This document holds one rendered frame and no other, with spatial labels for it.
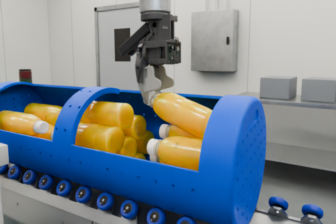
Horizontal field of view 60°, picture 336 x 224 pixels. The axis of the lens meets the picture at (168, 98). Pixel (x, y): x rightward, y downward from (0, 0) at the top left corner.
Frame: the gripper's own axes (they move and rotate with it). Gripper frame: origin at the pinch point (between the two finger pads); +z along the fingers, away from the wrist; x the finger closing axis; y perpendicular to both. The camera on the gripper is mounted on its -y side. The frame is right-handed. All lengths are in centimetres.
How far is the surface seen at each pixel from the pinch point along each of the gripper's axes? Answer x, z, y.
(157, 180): -13.1, 14.7, 10.5
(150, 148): -6.5, 10.9, 4.5
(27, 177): -10.3, 25.0, -37.3
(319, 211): 9.8, 24.7, 38.9
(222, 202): -12.8, 16.2, 24.2
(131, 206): -9.6, 24.6, 0.9
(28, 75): 36, -1, -102
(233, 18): 313, -61, -80
